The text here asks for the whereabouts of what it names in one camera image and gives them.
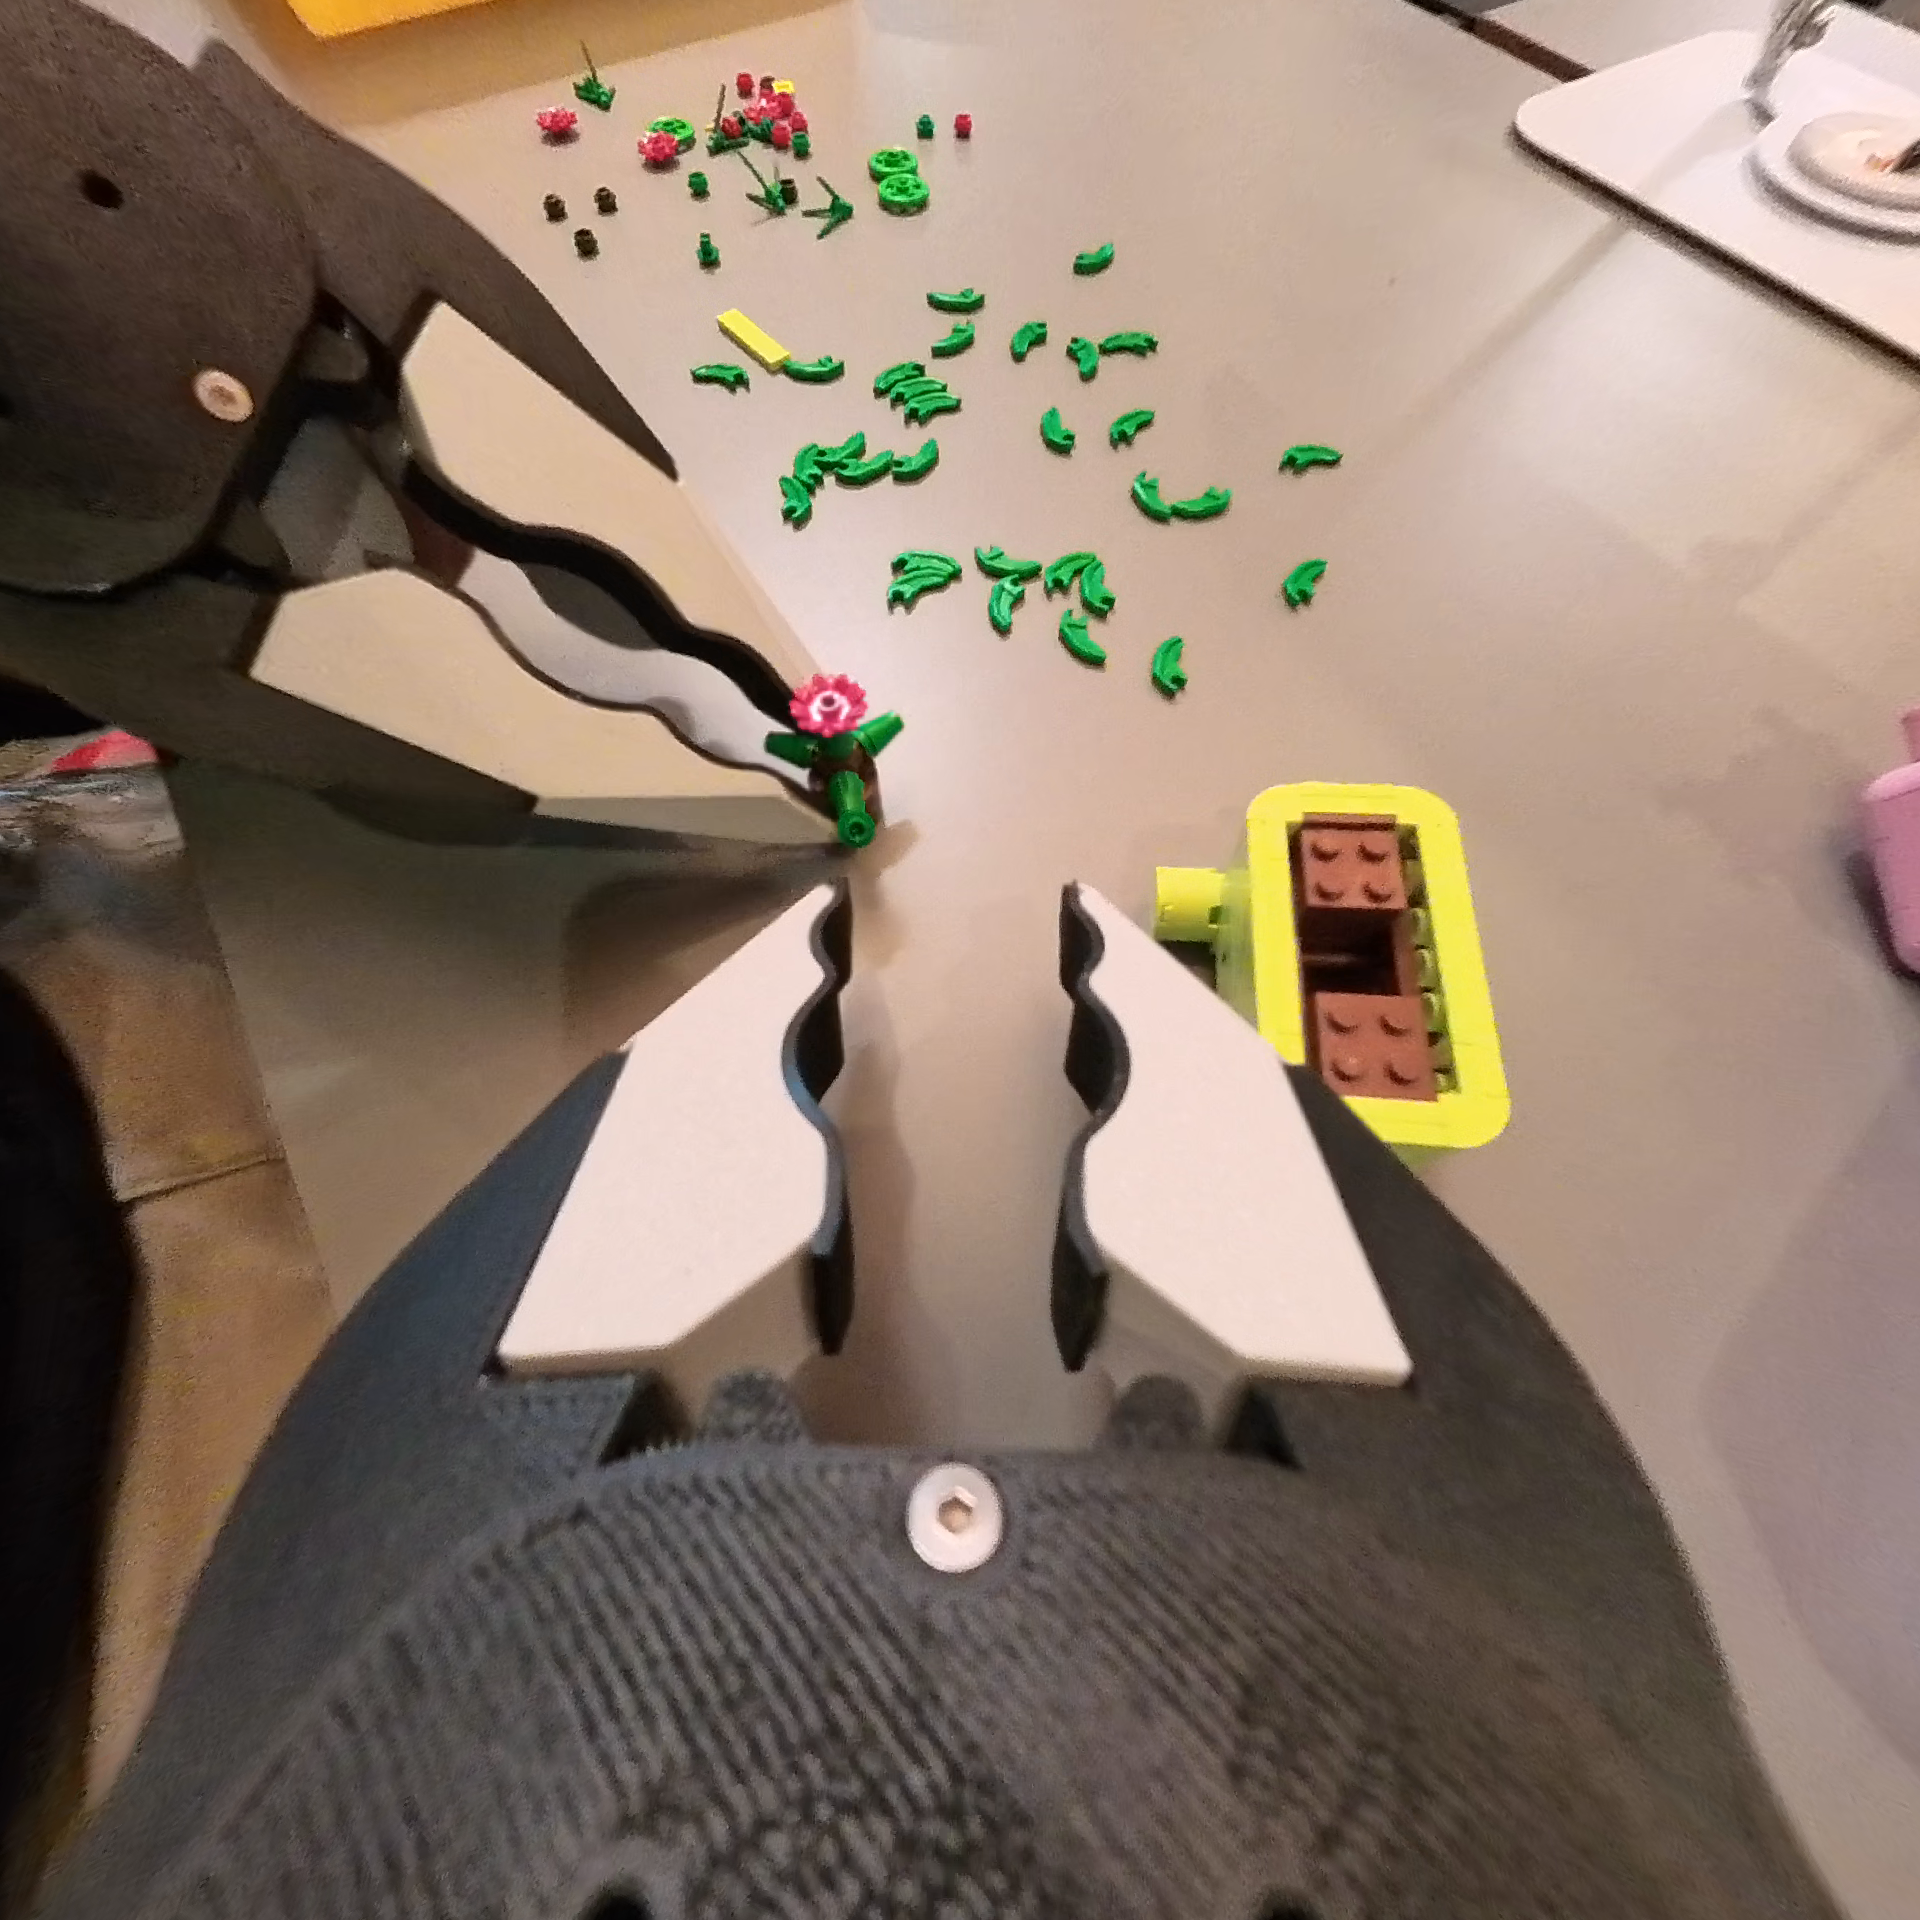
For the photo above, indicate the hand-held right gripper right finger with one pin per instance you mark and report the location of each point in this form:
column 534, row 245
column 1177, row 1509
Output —
column 1245, row 1201

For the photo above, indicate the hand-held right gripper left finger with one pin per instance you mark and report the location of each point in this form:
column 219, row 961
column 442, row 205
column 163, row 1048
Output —
column 674, row 1201

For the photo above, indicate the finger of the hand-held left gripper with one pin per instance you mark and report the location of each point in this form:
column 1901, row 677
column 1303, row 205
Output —
column 450, row 690
column 569, row 450

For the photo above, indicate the pink toy brick flower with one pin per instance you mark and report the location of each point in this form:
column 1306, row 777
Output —
column 831, row 703

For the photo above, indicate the yellow toy brick plate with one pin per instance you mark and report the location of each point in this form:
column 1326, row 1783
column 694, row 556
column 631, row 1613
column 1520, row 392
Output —
column 754, row 339

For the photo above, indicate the lime green toy brick pot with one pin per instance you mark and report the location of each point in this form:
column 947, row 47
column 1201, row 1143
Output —
column 1477, row 961

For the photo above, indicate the scattered green toy leaves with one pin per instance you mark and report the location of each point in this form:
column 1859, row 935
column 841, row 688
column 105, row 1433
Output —
column 917, row 579

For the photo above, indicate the yellow plastic bin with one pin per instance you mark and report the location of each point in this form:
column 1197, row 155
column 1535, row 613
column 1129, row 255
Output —
column 389, row 11

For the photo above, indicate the pile of small mixed toy pieces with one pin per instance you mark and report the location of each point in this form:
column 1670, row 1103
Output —
column 773, row 112

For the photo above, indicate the lilac toy brick plant pot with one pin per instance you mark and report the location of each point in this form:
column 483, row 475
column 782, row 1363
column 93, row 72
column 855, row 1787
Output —
column 1898, row 856

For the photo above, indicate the white booklet stand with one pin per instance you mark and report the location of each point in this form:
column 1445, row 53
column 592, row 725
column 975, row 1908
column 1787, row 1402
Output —
column 1651, row 135

